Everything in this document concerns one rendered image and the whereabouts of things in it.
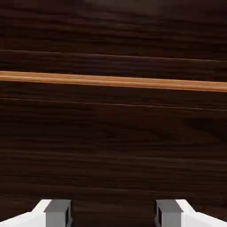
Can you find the dark wood cabinet door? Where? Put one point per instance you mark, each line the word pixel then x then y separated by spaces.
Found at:
pixel 113 30
pixel 113 150

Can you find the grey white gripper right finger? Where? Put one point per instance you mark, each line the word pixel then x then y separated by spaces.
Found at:
pixel 168 214

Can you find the dark wood cabinet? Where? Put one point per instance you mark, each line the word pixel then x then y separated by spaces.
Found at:
pixel 113 81

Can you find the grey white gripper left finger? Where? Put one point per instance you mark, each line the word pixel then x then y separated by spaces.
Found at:
pixel 56 214

